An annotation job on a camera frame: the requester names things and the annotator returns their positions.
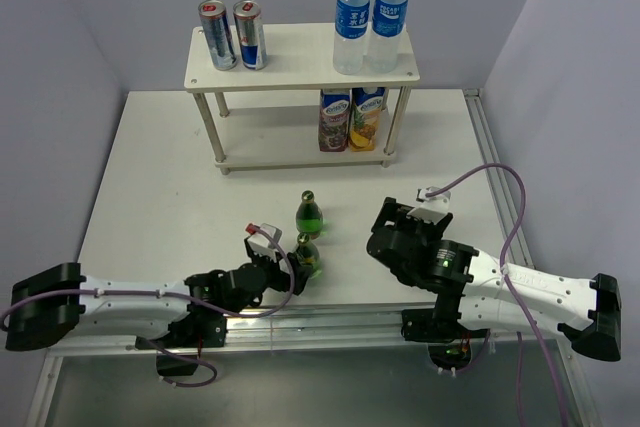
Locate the green glass bottle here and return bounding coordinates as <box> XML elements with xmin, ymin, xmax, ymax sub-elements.
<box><xmin>295</xmin><ymin>190</ymin><xmax>324</xmax><ymax>239</ymax></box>
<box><xmin>294</xmin><ymin>233</ymin><xmax>321</xmax><ymax>279</ymax></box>

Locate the silver drink can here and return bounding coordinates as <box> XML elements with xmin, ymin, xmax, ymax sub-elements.
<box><xmin>198</xmin><ymin>0</ymin><xmax>237</xmax><ymax>71</ymax></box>
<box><xmin>233</xmin><ymin>0</ymin><xmax>267</xmax><ymax>70</ymax></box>

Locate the blue-label water bottle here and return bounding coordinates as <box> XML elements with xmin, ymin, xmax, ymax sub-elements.
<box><xmin>367</xmin><ymin>0</ymin><xmax>408</xmax><ymax>73</ymax></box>
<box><xmin>333</xmin><ymin>0</ymin><xmax>370</xmax><ymax>75</ymax></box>

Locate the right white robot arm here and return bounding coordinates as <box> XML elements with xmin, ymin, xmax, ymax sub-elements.
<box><xmin>366</xmin><ymin>197</ymin><xmax>621</xmax><ymax>362</ymax></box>

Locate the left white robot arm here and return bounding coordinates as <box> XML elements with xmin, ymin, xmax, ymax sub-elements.
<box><xmin>1</xmin><ymin>233</ymin><xmax>319</xmax><ymax>352</ymax></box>

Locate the white two-tier wooden shelf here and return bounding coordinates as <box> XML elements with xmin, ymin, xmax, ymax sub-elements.
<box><xmin>184</xmin><ymin>23</ymin><xmax>420</xmax><ymax>175</ymax></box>

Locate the yellow pineapple juice carton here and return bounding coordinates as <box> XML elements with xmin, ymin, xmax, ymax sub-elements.
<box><xmin>348</xmin><ymin>87</ymin><xmax>386</xmax><ymax>152</ymax></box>

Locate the purple grape juice carton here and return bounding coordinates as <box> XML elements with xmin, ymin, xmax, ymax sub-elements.
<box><xmin>318</xmin><ymin>89</ymin><xmax>351</xmax><ymax>152</ymax></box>

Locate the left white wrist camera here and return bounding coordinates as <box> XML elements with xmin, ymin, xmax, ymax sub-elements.
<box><xmin>246</xmin><ymin>223</ymin><xmax>282</xmax><ymax>261</ymax></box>

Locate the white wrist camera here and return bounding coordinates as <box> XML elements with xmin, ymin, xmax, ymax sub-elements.
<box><xmin>246</xmin><ymin>223</ymin><xmax>282</xmax><ymax>261</ymax></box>
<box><xmin>408</xmin><ymin>187</ymin><xmax>451</xmax><ymax>224</ymax></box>

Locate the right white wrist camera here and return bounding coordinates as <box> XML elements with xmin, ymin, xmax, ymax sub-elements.
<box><xmin>408</xmin><ymin>187</ymin><xmax>451</xmax><ymax>224</ymax></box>

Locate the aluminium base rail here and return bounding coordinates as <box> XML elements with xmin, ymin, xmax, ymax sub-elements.
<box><xmin>27</xmin><ymin>307</ymin><xmax>519</xmax><ymax>426</ymax></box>

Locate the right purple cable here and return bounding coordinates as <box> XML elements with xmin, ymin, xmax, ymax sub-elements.
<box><xmin>424</xmin><ymin>162</ymin><xmax>571</xmax><ymax>427</ymax></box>

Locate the aluminium side rail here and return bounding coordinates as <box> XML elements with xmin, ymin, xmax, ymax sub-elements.
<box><xmin>463</xmin><ymin>89</ymin><xmax>602</xmax><ymax>426</ymax></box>

